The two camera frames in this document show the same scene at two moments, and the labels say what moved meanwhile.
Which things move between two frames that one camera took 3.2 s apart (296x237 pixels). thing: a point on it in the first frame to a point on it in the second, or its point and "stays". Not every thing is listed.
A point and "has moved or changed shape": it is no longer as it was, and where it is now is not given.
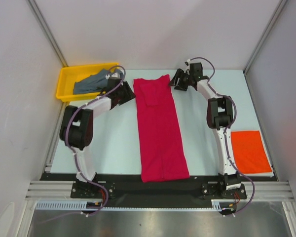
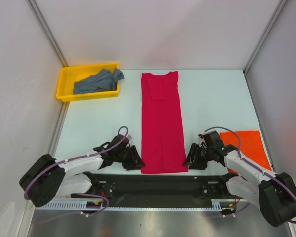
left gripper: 129,95 to 134,157
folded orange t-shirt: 249,154 stays
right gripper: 181,79 to 197,156
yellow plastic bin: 67,75 stays
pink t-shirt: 162,152 has moved or changed shape
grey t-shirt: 94,83 stays
